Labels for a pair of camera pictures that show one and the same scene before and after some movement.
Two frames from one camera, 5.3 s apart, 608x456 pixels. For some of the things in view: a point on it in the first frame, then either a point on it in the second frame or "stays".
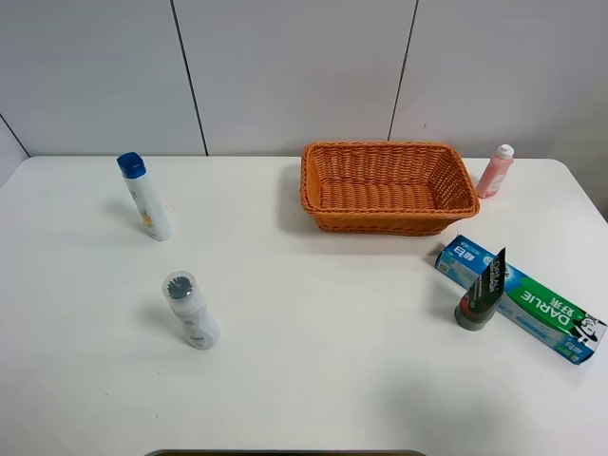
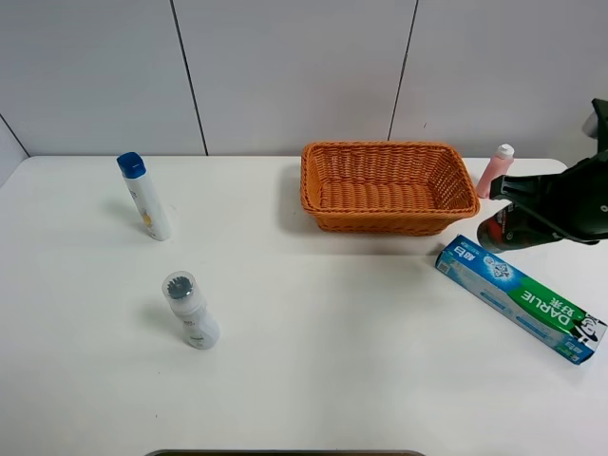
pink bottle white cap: [494, 176] stays
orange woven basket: [386, 188] stays
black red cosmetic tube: [478, 307] → [497, 223]
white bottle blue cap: [133, 169] stays
